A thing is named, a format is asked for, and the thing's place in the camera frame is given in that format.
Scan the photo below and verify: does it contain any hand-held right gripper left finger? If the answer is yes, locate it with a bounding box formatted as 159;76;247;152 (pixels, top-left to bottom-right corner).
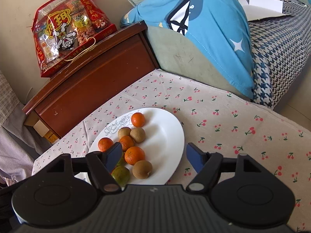
44;142;123;195

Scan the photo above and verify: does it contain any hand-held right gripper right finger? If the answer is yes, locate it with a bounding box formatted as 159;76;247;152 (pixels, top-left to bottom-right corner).
186;143;268;193

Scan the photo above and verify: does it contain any large orange mandarin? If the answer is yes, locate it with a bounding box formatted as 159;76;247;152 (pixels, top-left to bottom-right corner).
125;146;146;166

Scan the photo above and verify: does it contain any brown kiwi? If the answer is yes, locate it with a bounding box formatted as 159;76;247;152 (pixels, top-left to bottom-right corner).
118;127;132;140
132;160;153;180
130;128;146;143

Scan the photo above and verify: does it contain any white oval plate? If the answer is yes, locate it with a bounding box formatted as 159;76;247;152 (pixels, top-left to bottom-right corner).
88;107;185;185

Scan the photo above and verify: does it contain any cherry print tablecloth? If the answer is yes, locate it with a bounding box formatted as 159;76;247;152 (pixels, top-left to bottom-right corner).
31;69;311;233

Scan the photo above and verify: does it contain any brown wooden nightstand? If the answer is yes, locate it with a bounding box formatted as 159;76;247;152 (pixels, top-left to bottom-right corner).
22;21;161;140

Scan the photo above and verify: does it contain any cardboard box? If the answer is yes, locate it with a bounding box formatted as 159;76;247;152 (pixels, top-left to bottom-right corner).
24;118;60;144

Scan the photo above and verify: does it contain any lavender cloth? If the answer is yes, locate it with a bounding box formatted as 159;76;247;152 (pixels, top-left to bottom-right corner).
0;102;52;186

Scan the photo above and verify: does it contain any green cushion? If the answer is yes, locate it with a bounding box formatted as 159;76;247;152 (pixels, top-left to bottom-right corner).
121;0;252;102

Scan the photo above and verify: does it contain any beige checked cloth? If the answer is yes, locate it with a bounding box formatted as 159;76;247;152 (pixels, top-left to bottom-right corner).
0;70;32;128

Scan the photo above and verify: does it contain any houndstooth bed sheet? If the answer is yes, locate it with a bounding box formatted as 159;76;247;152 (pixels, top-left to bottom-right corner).
248;1;311;110

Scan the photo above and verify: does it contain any red snack gift bag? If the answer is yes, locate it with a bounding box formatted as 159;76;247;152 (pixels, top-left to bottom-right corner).
33;0;118;78

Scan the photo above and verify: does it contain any blue printed cloth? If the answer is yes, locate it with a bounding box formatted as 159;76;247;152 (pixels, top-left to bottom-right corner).
120;0;254;99

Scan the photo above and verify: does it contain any white paper sheet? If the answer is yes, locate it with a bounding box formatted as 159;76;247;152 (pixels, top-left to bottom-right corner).
237;0;292;22

